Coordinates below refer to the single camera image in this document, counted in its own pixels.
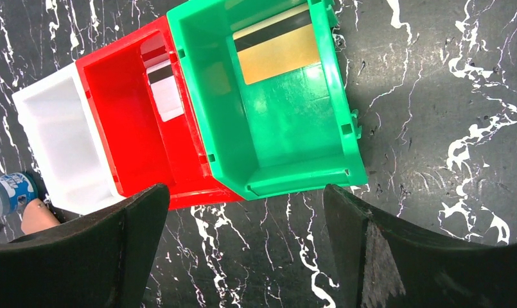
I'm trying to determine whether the brown leather card holder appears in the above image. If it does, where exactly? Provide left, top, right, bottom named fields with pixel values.
left=21, top=198, right=60, bottom=235

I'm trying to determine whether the white card in red bin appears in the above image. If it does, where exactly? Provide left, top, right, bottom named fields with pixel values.
left=141, top=33, right=184, bottom=122

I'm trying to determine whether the red plastic bin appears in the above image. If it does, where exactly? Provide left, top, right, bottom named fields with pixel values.
left=76, top=17, right=241, bottom=209

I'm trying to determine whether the green plastic bin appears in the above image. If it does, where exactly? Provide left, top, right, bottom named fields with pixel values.
left=166, top=1, right=368, bottom=200

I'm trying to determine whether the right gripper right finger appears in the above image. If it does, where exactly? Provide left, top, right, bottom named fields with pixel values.
left=323, top=184, right=517, bottom=307

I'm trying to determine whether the white plastic bin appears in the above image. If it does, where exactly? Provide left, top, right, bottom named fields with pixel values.
left=12, top=64, right=124, bottom=215

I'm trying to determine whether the gold card in green bin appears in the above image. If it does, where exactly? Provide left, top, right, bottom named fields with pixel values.
left=232, top=3, right=320, bottom=85

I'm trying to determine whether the blue patterned can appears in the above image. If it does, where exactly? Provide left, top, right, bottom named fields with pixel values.
left=0, top=173, right=38, bottom=218

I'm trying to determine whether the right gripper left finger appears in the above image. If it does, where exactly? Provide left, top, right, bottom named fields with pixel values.
left=0, top=184, right=170, bottom=307

